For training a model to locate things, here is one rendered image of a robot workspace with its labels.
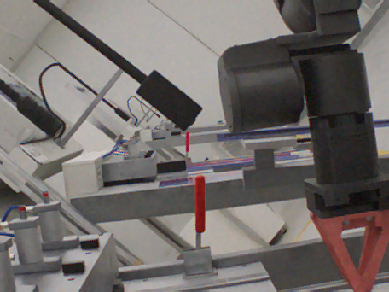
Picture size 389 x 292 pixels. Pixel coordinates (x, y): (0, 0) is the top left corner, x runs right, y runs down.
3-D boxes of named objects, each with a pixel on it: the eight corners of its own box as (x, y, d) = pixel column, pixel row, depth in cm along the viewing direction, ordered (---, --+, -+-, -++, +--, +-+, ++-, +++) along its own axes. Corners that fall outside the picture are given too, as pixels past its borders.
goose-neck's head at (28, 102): (66, 124, 66) (29, 94, 66) (62, 124, 64) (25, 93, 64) (54, 139, 66) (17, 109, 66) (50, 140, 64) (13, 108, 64)
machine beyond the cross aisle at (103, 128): (304, 178, 581) (126, 32, 583) (324, 189, 499) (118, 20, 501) (201, 304, 593) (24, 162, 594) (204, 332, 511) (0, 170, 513)
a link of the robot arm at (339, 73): (371, 37, 55) (349, 45, 61) (292, 47, 55) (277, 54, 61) (383, 120, 56) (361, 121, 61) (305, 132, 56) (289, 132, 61)
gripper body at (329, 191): (327, 213, 54) (315, 119, 54) (304, 199, 64) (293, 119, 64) (404, 200, 53) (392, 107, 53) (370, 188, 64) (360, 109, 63)
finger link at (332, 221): (330, 306, 56) (318, 195, 56) (314, 287, 63) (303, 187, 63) (409, 293, 56) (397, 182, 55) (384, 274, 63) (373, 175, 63)
